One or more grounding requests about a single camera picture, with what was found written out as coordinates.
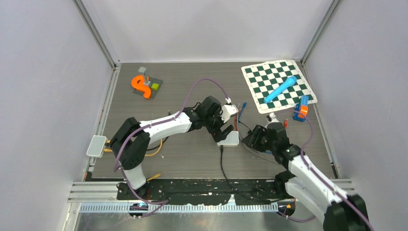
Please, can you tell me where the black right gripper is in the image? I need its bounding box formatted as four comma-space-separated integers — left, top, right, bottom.
241, 124, 277, 153

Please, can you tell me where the white network switch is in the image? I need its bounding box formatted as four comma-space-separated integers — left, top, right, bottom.
217, 131, 240, 147

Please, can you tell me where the black ethernet cable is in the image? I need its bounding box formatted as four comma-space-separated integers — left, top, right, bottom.
219, 146, 288, 205

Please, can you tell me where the blue ethernet cable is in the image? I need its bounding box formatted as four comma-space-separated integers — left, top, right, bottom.
237, 101, 273, 154

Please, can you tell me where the yellow ethernet cable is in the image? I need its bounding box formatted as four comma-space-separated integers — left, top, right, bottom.
103, 139, 164, 182

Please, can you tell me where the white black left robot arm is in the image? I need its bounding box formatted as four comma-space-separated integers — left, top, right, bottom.
109, 96, 239, 199

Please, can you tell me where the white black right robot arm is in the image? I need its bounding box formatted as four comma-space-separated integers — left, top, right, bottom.
242, 122, 372, 231

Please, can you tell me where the green white chessboard mat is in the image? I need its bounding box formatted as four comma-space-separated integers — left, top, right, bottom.
241, 60, 318, 114

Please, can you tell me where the light blue toy microphone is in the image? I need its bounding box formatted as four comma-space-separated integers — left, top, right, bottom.
263, 76, 297, 103

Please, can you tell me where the grey lego baseplate with bricks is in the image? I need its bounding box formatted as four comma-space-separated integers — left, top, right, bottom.
131, 75, 163, 99

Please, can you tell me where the orange S-shaped toy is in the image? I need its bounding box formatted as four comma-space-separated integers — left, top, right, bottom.
131, 75, 152, 99

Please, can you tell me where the small grey lego tile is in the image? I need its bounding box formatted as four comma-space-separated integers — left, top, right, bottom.
138, 66, 146, 73

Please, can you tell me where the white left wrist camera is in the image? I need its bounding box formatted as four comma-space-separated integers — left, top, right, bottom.
221, 104, 239, 123

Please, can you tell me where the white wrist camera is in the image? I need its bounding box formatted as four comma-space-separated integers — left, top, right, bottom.
221, 104, 239, 123
266, 112, 279, 127

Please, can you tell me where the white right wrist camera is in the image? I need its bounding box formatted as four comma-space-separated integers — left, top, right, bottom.
266, 112, 279, 127

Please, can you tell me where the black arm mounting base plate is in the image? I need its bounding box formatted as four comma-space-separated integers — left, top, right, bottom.
116, 179, 296, 209

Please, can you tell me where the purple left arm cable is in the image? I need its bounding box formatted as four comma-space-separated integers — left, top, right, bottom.
114, 78, 232, 218

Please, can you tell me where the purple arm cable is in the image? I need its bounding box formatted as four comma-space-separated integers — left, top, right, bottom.
114, 78, 232, 218
275, 110, 375, 231

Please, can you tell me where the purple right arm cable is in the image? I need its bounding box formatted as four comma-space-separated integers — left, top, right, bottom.
275, 110, 375, 231

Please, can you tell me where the aluminium frame rail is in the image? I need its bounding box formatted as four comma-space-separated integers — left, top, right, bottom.
67, 178, 358, 204

